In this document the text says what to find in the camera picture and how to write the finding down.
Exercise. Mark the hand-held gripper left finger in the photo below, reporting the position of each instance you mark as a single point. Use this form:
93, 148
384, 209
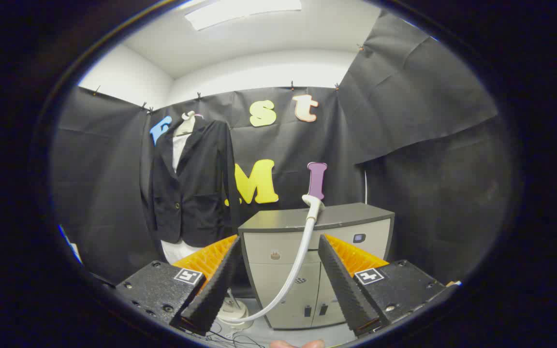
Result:
213, 295

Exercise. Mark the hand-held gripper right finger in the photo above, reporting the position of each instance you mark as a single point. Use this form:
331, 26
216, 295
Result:
346, 290

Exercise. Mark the white garment steamer base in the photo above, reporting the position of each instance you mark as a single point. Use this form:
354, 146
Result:
236, 307

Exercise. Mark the black blazer jacket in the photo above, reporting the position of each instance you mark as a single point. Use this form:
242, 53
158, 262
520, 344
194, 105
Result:
196, 183

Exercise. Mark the grey cabinet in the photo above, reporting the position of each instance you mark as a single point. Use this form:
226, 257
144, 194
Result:
356, 220

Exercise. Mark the black backdrop cloth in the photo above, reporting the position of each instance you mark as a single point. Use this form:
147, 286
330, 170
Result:
428, 145

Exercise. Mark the ceiling light panel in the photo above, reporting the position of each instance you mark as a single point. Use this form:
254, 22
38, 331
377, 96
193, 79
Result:
240, 12

